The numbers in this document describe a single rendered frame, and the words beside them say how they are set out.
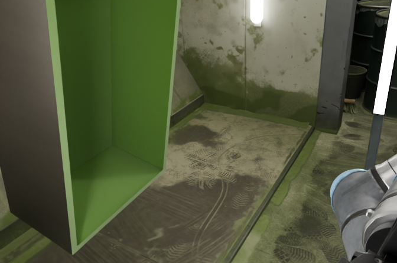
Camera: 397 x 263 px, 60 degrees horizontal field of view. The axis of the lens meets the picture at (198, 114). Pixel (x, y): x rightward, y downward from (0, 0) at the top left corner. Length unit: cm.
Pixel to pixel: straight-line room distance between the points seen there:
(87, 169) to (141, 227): 52
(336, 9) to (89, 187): 208
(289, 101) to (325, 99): 30
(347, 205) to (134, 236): 156
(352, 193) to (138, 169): 127
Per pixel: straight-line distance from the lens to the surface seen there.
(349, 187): 66
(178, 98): 317
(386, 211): 42
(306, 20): 285
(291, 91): 304
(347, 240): 60
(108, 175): 173
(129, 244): 201
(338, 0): 278
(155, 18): 146
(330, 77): 292
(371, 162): 221
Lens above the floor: 143
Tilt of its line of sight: 25 degrees down
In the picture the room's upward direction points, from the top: 4 degrees counter-clockwise
